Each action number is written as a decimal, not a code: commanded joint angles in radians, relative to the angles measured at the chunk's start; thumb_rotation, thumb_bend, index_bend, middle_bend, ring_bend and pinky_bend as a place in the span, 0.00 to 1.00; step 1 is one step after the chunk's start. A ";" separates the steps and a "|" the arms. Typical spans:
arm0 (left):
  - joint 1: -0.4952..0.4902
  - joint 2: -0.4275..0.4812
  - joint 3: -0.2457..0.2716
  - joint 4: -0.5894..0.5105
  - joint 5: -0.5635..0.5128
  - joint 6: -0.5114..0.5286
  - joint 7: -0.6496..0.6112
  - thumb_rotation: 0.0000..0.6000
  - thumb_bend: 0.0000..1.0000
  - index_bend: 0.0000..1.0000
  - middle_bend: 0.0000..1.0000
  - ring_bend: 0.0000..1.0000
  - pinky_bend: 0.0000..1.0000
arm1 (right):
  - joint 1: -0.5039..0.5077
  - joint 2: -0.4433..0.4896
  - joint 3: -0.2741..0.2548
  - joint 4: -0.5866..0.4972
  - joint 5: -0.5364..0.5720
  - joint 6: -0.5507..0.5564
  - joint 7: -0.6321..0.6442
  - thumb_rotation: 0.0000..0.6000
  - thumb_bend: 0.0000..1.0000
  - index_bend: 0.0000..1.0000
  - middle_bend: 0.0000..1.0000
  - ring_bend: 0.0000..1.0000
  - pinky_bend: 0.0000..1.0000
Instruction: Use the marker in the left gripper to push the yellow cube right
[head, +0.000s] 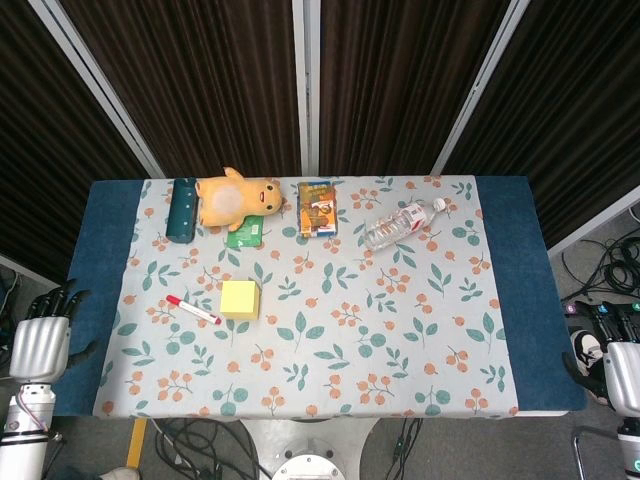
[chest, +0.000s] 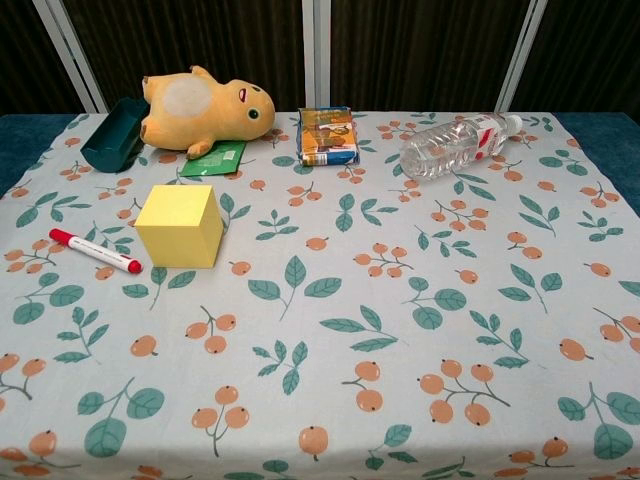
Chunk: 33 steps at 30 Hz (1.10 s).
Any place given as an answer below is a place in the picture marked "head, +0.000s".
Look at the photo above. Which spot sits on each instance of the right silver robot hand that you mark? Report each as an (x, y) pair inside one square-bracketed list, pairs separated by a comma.
[(625, 375)]

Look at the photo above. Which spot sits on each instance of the black power strip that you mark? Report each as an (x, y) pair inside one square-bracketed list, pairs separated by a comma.
[(571, 308)]

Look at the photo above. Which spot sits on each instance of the floral tablecloth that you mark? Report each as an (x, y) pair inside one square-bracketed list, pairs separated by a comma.
[(330, 320)]

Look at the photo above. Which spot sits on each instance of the yellow sticky note block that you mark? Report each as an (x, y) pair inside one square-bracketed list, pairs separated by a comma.
[(240, 300)]

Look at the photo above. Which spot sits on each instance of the yellow plush toy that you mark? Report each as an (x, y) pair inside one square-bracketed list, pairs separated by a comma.
[(225, 200)]

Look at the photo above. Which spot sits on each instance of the red and white marker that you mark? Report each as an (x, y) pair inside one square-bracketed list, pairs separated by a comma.
[(192, 310)]

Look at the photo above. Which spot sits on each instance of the light shoe tip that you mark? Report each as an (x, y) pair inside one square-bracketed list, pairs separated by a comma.
[(120, 474)]

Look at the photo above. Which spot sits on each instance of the blue table cloth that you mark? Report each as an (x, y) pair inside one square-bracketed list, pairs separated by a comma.
[(520, 290)]

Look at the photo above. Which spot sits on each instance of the white and black sneaker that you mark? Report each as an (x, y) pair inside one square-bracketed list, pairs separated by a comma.
[(582, 345)]

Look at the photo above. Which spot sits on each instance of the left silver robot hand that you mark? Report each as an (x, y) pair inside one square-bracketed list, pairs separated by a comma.
[(39, 350)]

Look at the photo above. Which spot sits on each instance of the yellow strip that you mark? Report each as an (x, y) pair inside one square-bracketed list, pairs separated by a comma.
[(136, 442)]

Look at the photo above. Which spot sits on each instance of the dark teal box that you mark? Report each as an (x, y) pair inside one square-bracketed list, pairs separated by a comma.
[(181, 215)]

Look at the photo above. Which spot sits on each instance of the orange snack box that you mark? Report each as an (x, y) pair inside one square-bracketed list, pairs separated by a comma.
[(317, 210)]

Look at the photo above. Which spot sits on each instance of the green packet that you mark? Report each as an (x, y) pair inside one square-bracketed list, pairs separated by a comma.
[(247, 235)]

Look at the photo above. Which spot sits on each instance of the white partition frame bar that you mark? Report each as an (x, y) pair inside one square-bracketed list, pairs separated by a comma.
[(306, 85), (25, 270), (100, 85), (477, 85), (595, 220)]

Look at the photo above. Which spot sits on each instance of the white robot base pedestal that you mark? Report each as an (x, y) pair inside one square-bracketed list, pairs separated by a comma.
[(310, 440)]

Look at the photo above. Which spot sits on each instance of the metal chair frame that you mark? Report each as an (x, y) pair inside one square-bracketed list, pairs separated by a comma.
[(577, 445)]

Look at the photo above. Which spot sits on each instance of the clear plastic water bottle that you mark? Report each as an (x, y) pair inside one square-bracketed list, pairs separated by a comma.
[(395, 227)]

